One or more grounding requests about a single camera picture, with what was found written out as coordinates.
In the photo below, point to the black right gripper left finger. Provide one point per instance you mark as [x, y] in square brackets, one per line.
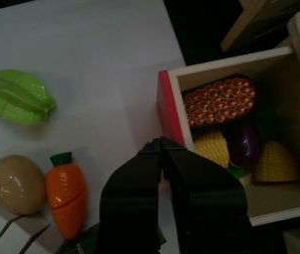
[131, 205]

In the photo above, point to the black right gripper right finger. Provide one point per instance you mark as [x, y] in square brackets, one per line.
[211, 205]

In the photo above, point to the wooden drawer with red front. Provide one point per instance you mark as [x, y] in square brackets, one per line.
[286, 201]

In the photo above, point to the orange toy carrot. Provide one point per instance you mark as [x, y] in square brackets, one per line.
[66, 198]

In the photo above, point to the yellow toy corn piece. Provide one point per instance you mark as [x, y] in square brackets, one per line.
[212, 147]
[275, 163]

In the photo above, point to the purple toy eggplant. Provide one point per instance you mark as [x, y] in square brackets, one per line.
[244, 145]

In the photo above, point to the beige toy egg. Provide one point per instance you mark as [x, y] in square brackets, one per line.
[15, 185]

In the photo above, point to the white striped toy block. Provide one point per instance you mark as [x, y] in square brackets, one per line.
[7, 238]

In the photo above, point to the red roe sushi toy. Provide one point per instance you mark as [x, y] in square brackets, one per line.
[222, 102]

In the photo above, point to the green toy vegetable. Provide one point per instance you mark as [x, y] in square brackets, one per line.
[15, 96]

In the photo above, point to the white rectangular mat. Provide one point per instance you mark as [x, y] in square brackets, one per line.
[104, 66]

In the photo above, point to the plain wooden board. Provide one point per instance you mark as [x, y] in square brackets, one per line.
[255, 23]

